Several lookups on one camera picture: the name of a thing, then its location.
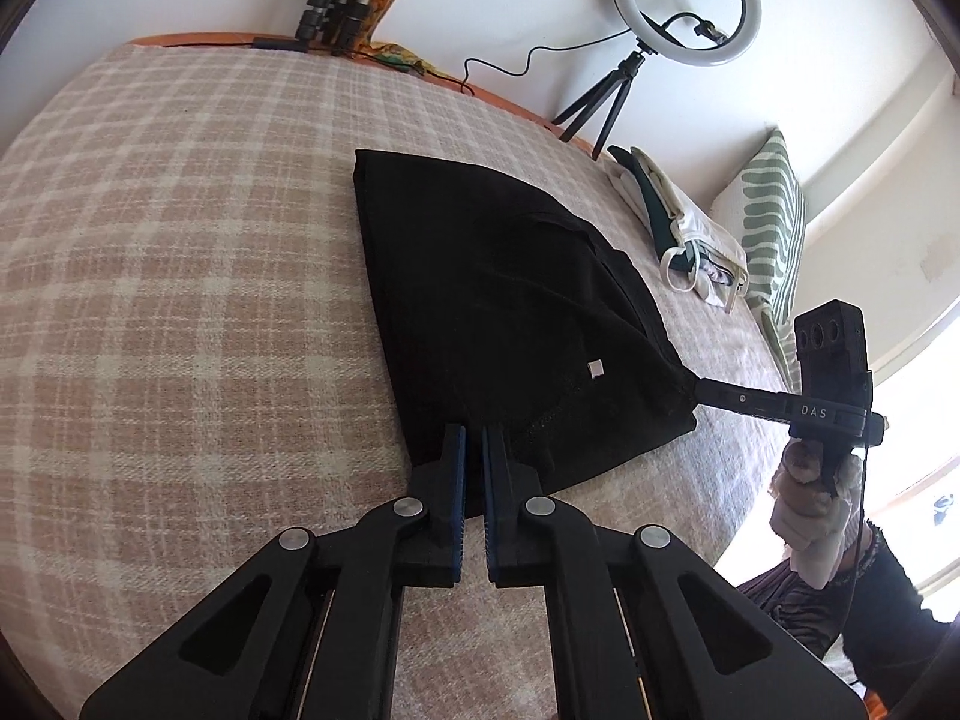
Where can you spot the black gooseneck phone holder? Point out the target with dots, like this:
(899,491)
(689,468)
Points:
(686,17)

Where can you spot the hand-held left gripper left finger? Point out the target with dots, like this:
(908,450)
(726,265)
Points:
(456,480)

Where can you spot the person's dark patterned clothing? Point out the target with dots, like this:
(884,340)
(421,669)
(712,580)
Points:
(795,607)

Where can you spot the green striped throw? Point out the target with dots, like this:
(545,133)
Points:
(784,349)

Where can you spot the orange wooden bed frame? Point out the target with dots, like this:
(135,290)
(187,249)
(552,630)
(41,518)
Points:
(210,40)

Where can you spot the white folded cloth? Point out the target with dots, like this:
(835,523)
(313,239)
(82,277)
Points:
(716,296)

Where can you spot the green striped pillow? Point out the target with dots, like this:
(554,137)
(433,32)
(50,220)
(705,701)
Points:
(772,217)

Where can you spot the black garment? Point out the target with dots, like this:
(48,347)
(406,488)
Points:
(487,300)

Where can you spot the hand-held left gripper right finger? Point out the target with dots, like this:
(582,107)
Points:
(491,480)

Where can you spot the white and green tote bag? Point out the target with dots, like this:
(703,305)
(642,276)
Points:
(690,214)

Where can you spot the floral folded cloth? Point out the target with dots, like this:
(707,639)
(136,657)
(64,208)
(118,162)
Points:
(720,274)

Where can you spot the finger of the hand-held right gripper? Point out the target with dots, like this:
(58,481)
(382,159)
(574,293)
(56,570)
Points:
(742,397)

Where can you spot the person's right hand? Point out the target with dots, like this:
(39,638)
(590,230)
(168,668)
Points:
(810,517)

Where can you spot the dark green folded cloth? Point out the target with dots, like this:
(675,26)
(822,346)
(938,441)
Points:
(660,225)

